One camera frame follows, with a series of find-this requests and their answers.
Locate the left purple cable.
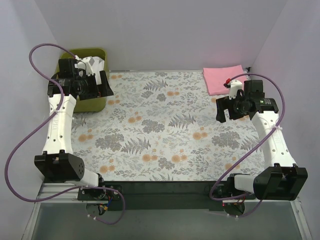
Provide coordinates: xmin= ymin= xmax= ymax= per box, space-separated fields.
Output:
xmin=4 ymin=43 xmax=126 ymax=225

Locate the olive green plastic bin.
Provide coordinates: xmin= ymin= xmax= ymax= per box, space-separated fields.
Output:
xmin=70 ymin=47 xmax=109 ymax=113

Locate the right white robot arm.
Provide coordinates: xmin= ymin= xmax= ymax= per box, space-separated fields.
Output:
xmin=216 ymin=79 xmax=308 ymax=201

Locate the aluminium front rail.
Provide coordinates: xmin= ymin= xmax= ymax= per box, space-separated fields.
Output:
xmin=36 ymin=182 xmax=87 ymax=203

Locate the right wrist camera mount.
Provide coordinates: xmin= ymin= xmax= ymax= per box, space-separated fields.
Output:
xmin=223 ymin=79 xmax=243 ymax=100

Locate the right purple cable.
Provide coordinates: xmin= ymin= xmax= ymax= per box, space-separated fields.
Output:
xmin=209 ymin=73 xmax=286 ymax=219

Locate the purple cable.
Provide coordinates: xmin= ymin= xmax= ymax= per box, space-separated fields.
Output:
xmin=209 ymin=73 xmax=286 ymax=219
xmin=4 ymin=43 xmax=126 ymax=225

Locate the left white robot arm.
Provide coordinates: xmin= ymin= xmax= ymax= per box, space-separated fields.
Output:
xmin=34 ymin=56 xmax=114 ymax=200

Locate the floral patterned table mat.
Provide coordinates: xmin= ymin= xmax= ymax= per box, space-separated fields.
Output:
xmin=71 ymin=71 xmax=265 ymax=181

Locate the folded pink t shirt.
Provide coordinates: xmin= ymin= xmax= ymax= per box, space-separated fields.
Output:
xmin=202 ymin=65 xmax=247 ymax=96

